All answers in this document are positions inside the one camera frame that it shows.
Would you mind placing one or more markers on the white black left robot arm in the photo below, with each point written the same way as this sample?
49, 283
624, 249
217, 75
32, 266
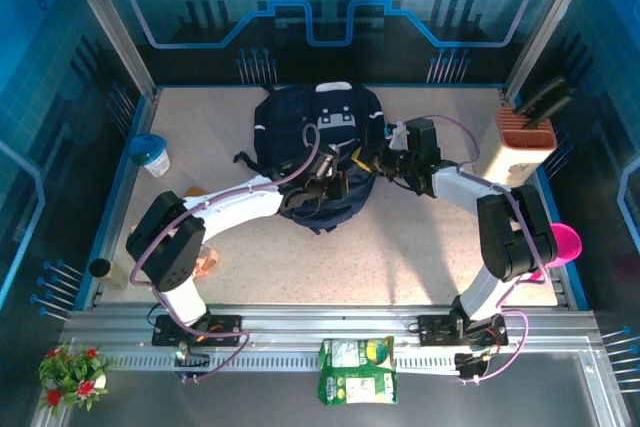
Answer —
235, 204

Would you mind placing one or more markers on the pink plastic cup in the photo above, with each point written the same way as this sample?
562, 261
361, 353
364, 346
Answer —
567, 242

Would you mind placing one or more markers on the navy blue backpack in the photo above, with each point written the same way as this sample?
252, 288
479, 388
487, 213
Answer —
295, 117

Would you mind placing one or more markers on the artificial red flower plant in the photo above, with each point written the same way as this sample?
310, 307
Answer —
75, 377

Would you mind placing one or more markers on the pink pencil case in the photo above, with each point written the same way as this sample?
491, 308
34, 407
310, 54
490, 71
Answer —
207, 262

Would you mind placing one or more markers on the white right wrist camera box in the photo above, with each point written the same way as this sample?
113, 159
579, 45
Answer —
398, 134

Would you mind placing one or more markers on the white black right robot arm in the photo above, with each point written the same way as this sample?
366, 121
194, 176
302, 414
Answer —
515, 237

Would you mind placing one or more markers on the green snack bag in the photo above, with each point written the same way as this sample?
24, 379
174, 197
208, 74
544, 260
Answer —
357, 372

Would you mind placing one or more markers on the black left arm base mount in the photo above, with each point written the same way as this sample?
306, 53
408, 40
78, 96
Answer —
165, 332

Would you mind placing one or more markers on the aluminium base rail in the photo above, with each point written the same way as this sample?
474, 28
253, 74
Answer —
320, 319

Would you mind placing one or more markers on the aluminium frame post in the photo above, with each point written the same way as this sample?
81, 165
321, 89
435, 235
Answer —
108, 22
548, 22

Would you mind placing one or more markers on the white cup with blue lid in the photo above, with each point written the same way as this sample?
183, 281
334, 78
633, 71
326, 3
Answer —
152, 157

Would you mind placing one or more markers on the orange white knife block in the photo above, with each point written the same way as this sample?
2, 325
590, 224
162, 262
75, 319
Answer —
520, 157

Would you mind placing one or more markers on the beige bottle with black cap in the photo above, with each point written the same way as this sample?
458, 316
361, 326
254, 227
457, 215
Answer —
110, 274

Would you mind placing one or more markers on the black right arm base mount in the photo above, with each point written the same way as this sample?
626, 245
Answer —
435, 329

